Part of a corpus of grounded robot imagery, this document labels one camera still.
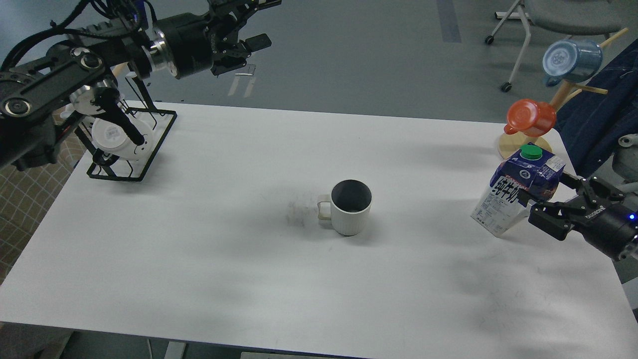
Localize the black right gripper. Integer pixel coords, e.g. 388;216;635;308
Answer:
516;172;638;261

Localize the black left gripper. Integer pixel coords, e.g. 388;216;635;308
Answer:
150;0;282;79

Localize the blue white milk carton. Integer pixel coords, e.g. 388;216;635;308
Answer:
470;143;567;238

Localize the white ribbed mug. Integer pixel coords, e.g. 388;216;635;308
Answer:
317;179;373;236

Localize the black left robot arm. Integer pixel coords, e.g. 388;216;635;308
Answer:
0;0;281;171

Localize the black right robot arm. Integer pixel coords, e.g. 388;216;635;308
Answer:
517;173;638;261

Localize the wooden cup tree stand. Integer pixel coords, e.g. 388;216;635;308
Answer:
497;27;629;159

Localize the orange plastic cup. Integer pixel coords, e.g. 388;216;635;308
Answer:
503;99;557;137

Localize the blue plastic cup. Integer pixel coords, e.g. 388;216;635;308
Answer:
542;39;604;87

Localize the white cup in rack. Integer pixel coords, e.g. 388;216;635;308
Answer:
91;118;156;161

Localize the dark blue cloth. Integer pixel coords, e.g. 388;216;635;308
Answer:
555;39;638;177

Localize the grey office chair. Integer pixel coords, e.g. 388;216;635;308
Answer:
484;0;623;93

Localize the beige checkered cloth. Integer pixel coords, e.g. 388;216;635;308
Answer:
0;135;86;282

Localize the black wire dish rack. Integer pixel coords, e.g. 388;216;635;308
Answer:
62;70;177;182

